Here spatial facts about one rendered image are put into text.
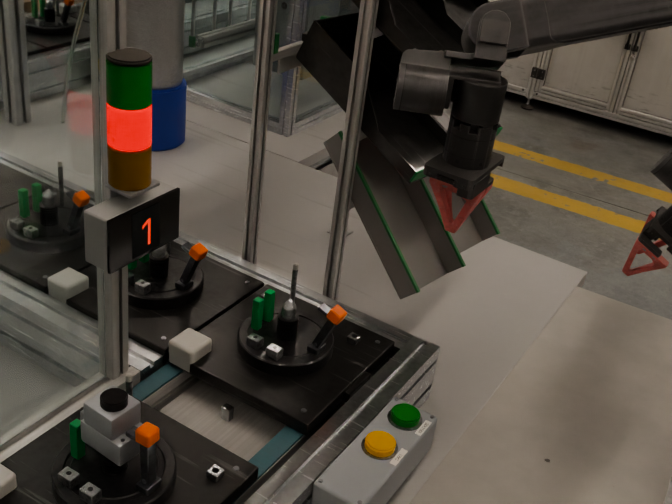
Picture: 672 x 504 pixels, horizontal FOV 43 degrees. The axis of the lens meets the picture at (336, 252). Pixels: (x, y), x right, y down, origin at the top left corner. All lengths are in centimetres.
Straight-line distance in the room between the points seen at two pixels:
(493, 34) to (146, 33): 114
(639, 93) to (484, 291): 361
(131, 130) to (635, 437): 90
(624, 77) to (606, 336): 362
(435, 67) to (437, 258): 52
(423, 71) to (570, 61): 426
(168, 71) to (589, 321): 107
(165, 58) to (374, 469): 120
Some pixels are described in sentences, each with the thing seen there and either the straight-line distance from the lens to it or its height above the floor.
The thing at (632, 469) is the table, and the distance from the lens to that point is 139.
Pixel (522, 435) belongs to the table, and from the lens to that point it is 138.
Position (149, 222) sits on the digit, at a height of 121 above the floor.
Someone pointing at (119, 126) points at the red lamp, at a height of 134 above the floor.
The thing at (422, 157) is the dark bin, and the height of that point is 120.
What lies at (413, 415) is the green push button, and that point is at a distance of 118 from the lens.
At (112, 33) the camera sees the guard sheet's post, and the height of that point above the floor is 144.
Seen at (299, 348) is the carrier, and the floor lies 99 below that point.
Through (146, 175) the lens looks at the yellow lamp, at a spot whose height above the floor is 128.
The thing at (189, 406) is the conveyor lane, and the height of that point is 92.
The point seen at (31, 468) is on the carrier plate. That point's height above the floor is 97.
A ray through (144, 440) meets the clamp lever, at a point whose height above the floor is 107.
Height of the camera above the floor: 173
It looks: 30 degrees down
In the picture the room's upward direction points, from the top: 8 degrees clockwise
